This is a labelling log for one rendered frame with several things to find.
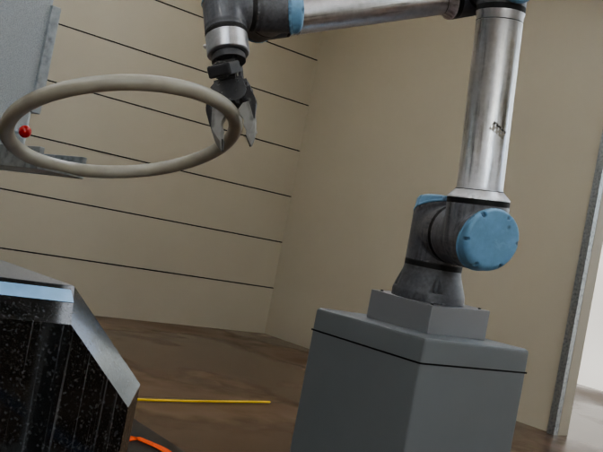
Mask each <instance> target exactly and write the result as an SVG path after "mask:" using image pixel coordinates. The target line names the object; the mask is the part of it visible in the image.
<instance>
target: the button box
mask: <svg viewBox="0 0 603 452"><path fill-rule="evenodd" d="M60 14H61V8H59V7H56V6H54V5H51V6H50V10H49V15H48V23H47V28H46V32H45V37H44V41H43V46H42V50H41V55H40V60H39V68H38V72H37V77H36V82H35V86H34V91H35V90H37V89H39V88H42V87H45V86H46V84H47V80H48V72H49V68H50V63H51V58H52V54H53V49H54V45H55V40H56V35H57V27H58V23H59V18H60ZM41 107H42V106H40V107H38V108H36V109H34V110H32V111H30V112H31V114H40V112H41Z"/></svg>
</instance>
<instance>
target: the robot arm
mask: <svg viewBox="0 0 603 452"><path fill-rule="evenodd" d="M527 1H529V0H202V3H201V6H202V8H203V16H204V26H205V43H206V44H204V49H206V54H207V57H208V59H209V60H211V61H212V65H211V66H208V67H207V72H208V75H209V78H210V79H214V78H216V79H218V80H215V81H214V84H213V85H212V86H211V87H210V88H211V89H212V90H214V91H217V92H219V93H221V94H222V95H223V96H224V97H226V98H227V99H229V100H230V101H231V102H232V103H233V104H234V105H235V106H236V107H237V109H238V111H239V113H240V116H241V117H242V118H243V120H244V124H243V125H244V127H245V128H246V134H245V135H246V137H247V140H248V143H249V146H250V147H251V146H252V145H253V143H254V141H255V137H256V134H257V133H258V132H257V120H256V111H257V105H258V104H257V100H256V97H255V96H254V94H253V90H252V88H251V86H250V84H249V82H248V80H247V78H244V75H243V67H242V66H243V65H244V64H245V63H246V58H247V57H248V56H249V41H251V42H254V43H263V42H266V41H268V40H270V39H281V38H289V37H291V36H294V35H302V34H308V33H314V32H321V31H327V30H339V29H345V28H352V27H358V26H364V25H371V24H377V23H384V22H396V21H403V20H409V19H415V18H422V17H428V16H434V15H441V16H442V17H443V18H444V19H446V20H453V19H459V18H465V17H470V16H474V15H476V27H475V35H474V42H473V50H472V58H471V66H470V74H469V81H468V95H467V104H466V112H465V119H464V127H463V135H462V143H461V150H460V158H459V173H458V181H457V186H456V187H455V189H453V190H452V191H451V192H450V193H449V194H447V195H446V196H443V195H434V194H425V195H420V196H418V197H417V199H416V203H415V207H414V213H413V219H412V223H411V229H410V234H409V239H408V244H407V249H406V258H405V263H404V266H403V268H402V270H401V272H400V273H399V275H398V277H397V279H396V281H395V282H394V283H393V286H392V290H391V293H392V294H394V295H397V296H400V297H403V298H407V299H411V300H418V301H422V302H427V303H433V304H438V305H443V306H450V307H464V302H465V296H464V291H463V285H462V281H461V273H462V268H463V267H466V268H468V269H471V270H474V271H492V270H495V269H498V268H500V267H502V266H503V265H505V264H506V263H508V262H509V261H510V260H511V258H512V257H513V255H514V253H515V252H516V249H517V247H518V241H519V229H518V226H517V223H516V222H515V221H514V219H513V218H512V217H511V216H510V215H509V211H510V204H511V201H510V200H509V199H508V197H507V196H506V195H505V194H504V192H503V185H504V178H505V171H506V162H507V155H508V147H509V140H510V132H511V118H512V111H513V102H514V95H515V87H516V80H517V72H518V64H519V57H520V43H521V35H522V27H523V20H524V17H525V15H526V7H527ZM205 110H206V114H207V118H208V121H209V125H210V127H211V130H212V133H213V137H214V140H215V143H216V145H217V146H218V148H219V149H220V151H221V152H223V147H224V140H223V138H224V131H223V124H224V122H225V120H226V117H225V116H224V114H222V113H221V112H220V111H219V110H217V109H215V108H213V107H211V106H209V105H207V104H206V107H205Z"/></svg>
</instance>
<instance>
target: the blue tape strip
mask: <svg viewBox="0 0 603 452"><path fill-rule="evenodd" d="M0 294H1V295H9V296H17V297H25V298H33V299H42V300H57V301H65V302H74V299H73V294H72V291H71V290H68V289H59V288H52V287H45V286H37V285H29V284H22V283H15V282H0Z"/></svg>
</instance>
